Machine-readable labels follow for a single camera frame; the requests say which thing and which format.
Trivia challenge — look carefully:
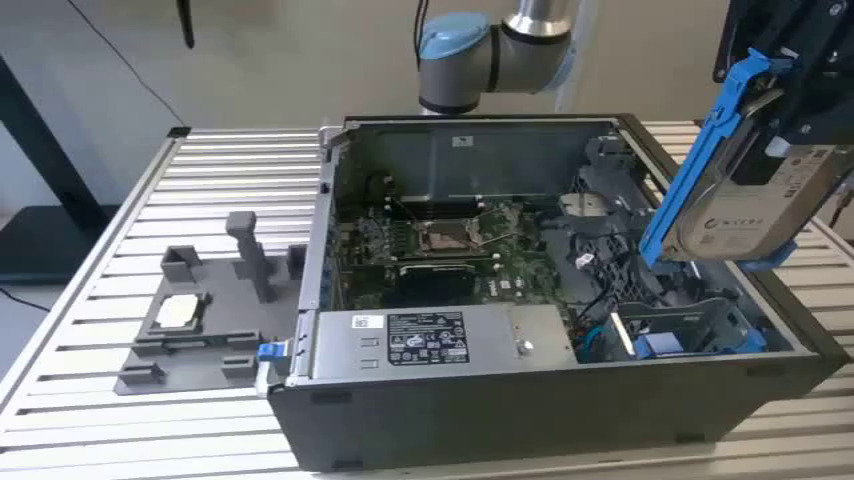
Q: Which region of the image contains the hard disk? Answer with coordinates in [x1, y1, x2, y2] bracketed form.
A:
[630, 324, 772, 359]
[638, 47, 854, 274]

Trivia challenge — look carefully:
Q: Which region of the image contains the black wire with white tag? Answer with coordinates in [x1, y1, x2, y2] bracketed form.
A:
[563, 227, 635, 321]

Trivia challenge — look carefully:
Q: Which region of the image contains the grey metal drive cage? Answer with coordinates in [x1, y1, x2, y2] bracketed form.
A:
[556, 133, 668, 236]

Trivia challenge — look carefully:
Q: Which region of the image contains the green motherboard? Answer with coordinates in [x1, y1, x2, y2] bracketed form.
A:
[332, 199, 575, 311]

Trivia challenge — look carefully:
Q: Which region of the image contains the CPU socket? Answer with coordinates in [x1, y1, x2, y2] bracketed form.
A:
[412, 219, 482, 256]

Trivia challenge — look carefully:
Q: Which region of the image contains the silver power supply unit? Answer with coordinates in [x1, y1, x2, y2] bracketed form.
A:
[309, 304, 579, 381]

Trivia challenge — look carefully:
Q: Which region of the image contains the black graphics card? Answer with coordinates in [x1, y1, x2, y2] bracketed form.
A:
[396, 262, 482, 309]

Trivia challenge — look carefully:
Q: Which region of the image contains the black open PC case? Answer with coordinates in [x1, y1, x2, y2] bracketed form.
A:
[265, 112, 853, 474]

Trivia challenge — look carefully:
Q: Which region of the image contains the grey parts rack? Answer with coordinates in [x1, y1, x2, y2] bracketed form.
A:
[113, 210, 308, 399]

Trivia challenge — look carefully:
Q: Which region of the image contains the blue case latch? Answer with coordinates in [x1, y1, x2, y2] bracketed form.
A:
[255, 339, 288, 364]

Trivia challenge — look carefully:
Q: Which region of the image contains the silver CPU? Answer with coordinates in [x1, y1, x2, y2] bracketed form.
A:
[153, 294, 205, 329]

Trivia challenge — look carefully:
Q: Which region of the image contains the black monitor stand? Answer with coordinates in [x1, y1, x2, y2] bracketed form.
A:
[0, 54, 121, 286]

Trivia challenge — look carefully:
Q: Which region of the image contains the black arm joint cable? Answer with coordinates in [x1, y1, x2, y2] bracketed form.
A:
[414, 0, 435, 64]

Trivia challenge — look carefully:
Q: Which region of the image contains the blue wire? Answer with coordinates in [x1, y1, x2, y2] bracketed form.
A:
[576, 324, 612, 364]

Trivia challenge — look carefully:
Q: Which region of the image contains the black hanging strap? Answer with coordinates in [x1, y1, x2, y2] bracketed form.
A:
[175, 0, 196, 50]

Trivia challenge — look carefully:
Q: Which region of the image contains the thin black wall cable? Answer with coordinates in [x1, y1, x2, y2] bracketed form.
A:
[65, 0, 187, 129]

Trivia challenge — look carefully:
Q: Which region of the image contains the thin black floor cable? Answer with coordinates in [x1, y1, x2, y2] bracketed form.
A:
[0, 287, 52, 312]

